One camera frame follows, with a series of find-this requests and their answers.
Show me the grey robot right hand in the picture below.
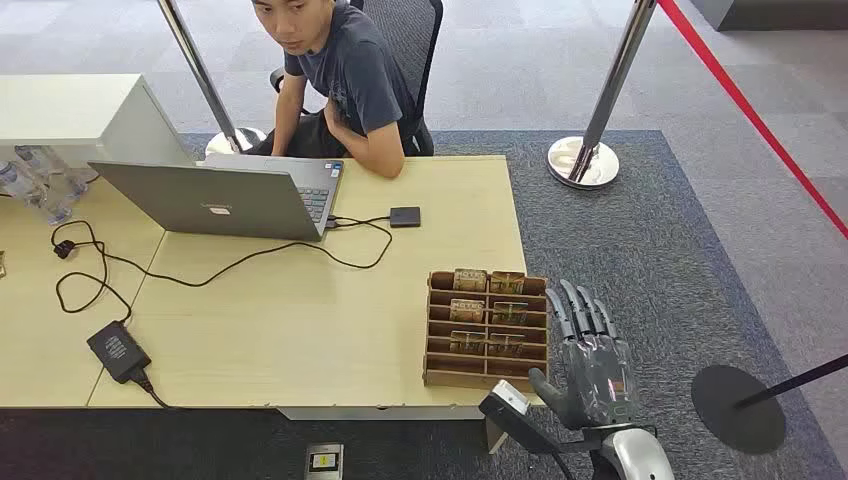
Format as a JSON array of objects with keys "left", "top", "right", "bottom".
[{"left": 527, "top": 278, "right": 644, "bottom": 432}]

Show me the person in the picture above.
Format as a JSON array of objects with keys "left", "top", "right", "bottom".
[{"left": 246, "top": 0, "right": 417, "bottom": 180}]

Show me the wooden card holder rack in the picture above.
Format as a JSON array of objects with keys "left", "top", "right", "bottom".
[{"left": 422, "top": 269, "right": 551, "bottom": 393}]

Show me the black mesh office chair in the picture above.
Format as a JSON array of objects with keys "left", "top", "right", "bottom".
[{"left": 269, "top": 0, "right": 445, "bottom": 158}]

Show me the black stanchion with round base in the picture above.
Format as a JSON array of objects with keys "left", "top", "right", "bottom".
[{"left": 690, "top": 352, "right": 848, "bottom": 456}]

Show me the grey laptop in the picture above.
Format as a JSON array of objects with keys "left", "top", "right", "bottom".
[{"left": 87, "top": 153, "right": 346, "bottom": 242}]

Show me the light wood desk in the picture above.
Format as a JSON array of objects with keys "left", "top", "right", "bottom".
[
  {"left": 87, "top": 155, "right": 546, "bottom": 456},
  {"left": 0, "top": 173, "right": 167, "bottom": 409}
]

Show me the white cabinet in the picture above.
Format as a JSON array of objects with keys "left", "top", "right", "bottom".
[{"left": 0, "top": 73, "right": 195, "bottom": 168}]

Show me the clear plastic water bottle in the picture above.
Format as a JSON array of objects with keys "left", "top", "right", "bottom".
[
  {"left": 0, "top": 160, "right": 73, "bottom": 227},
  {"left": 14, "top": 144, "right": 89, "bottom": 200}
]

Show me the grey device with yellow label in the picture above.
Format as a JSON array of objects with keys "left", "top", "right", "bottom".
[{"left": 303, "top": 443, "right": 345, "bottom": 480}]

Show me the black power adapter brick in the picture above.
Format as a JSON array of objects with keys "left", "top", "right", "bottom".
[{"left": 86, "top": 320, "right": 152, "bottom": 385}]

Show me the red barrier belt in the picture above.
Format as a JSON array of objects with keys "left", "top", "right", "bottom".
[{"left": 657, "top": 0, "right": 848, "bottom": 241}]

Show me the dark grey furniture base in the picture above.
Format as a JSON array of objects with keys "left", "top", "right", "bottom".
[{"left": 688, "top": 0, "right": 848, "bottom": 32}]

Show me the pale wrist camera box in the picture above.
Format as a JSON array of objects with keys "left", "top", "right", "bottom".
[{"left": 478, "top": 379, "right": 601, "bottom": 457}]

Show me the short black device cable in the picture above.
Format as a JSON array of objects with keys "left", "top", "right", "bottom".
[{"left": 324, "top": 215, "right": 392, "bottom": 231}]

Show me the chrome stanchion post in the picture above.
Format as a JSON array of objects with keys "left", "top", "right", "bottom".
[
  {"left": 547, "top": 0, "right": 658, "bottom": 191},
  {"left": 157, "top": 0, "right": 268, "bottom": 158}
]

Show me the long black laptop power cable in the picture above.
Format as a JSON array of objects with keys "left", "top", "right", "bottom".
[{"left": 50, "top": 215, "right": 395, "bottom": 326}]

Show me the black adapter mains cable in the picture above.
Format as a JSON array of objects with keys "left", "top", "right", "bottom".
[{"left": 132, "top": 369, "right": 171, "bottom": 409}]

